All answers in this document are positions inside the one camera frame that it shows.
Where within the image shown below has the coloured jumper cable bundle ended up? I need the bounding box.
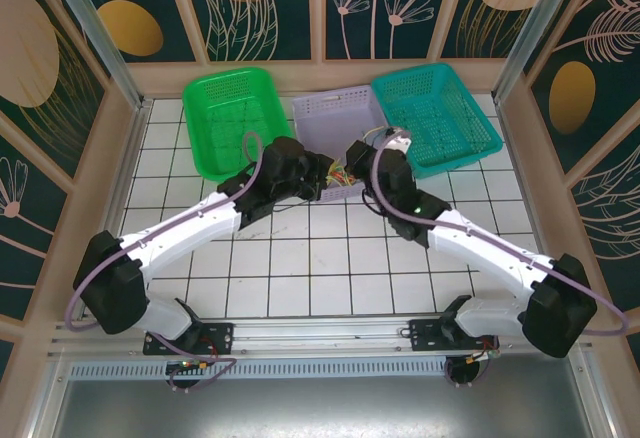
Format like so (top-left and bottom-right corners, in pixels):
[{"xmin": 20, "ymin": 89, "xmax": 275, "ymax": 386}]
[{"xmin": 324, "ymin": 156, "xmax": 364, "ymax": 190}]

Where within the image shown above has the lavender plastic basket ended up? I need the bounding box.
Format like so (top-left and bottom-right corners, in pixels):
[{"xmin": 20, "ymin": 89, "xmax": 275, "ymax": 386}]
[{"xmin": 291, "ymin": 83, "xmax": 404, "ymax": 204}]

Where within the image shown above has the teal plastic basket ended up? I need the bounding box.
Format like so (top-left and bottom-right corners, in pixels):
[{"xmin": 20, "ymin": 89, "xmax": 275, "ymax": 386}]
[{"xmin": 370, "ymin": 61, "xmax": 504, "ymax": 180}]

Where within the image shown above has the green plastic basket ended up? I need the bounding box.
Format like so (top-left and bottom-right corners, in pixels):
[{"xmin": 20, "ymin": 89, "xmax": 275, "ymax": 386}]
[{"xmin": 182, "ymin": 66, "xmax": 290, "ymax": 182}]

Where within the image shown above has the grey metal panel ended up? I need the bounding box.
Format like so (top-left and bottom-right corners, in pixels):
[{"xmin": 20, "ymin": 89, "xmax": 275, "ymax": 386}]
[{"xmin": 49, "ymin": 377, "xmax": 596, "ymax": 438}]

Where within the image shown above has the aluminium side rail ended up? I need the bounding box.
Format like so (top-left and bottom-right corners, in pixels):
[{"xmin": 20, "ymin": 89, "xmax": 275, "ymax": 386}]
[
  {"xmin": 492, "ymin": 97, "xmax": 569, "ymax": 279},
  {"xmin": 85, "ymin": 99, "xmax": 153, "ymax": 317}
]

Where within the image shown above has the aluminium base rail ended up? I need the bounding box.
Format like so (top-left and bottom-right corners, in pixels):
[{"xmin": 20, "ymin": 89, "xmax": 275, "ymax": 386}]
[{"xmin": 47, "ymin": 313, "xmax": 594, "ymax": 359}]

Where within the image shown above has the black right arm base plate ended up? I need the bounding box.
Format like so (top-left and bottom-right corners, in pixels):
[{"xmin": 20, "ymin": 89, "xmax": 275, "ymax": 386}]
[{"xmin": 408, "ymin": 318, "xmax": 501, "ymax": 354}]

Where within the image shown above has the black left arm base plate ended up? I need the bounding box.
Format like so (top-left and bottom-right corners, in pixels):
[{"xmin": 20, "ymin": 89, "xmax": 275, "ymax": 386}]
[{"xmin": 143, "ymin": 321, "xmax": 236, "ymax": 357}]

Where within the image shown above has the slotted grey cable duct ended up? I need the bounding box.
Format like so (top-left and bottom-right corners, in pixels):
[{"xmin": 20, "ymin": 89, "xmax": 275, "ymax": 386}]
[{"xmin": 68, "ymin": 360, "xmax": 451, "ymax": 380}]

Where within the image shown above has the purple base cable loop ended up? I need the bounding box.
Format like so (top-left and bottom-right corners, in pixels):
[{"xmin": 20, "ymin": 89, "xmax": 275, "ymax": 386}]
[
  {"xmin": 149, "ymin": 335, "xmax": 239, "ymax": 393},
  {"xmin": 443, "ymin": 352, "xmax": 494, "ymax": 390}
]

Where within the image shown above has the aluminium frame post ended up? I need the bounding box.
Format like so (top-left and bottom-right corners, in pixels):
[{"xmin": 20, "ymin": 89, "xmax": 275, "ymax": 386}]
[
  {"xmin": 491, "ymin": 0, "xmax": 599, "ymax": 104},
  {"xmin": 39, "ymin": 0, "xmax": 152, "ymax": 114}
]

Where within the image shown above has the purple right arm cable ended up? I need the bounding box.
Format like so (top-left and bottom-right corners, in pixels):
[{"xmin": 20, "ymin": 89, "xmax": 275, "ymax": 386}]
[{"xmin": 372, "ymin": 132, "xmax": 630, "ymax": 337}]

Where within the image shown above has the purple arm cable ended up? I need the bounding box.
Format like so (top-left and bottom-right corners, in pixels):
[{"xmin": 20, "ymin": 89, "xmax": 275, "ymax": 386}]
[
  {"xmin": 66, "ymin": 130, "xmax": 266, "ymax": 333},
  {"xmin": 372, "ymin": 132, "xmax": 630, "ymax": 337}
]

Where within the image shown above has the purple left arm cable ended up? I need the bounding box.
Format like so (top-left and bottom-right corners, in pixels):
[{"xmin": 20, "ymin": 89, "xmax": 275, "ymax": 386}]
[{"xmin": 66, "ymin": 130, "xmax": 266, "ymax": 333}]

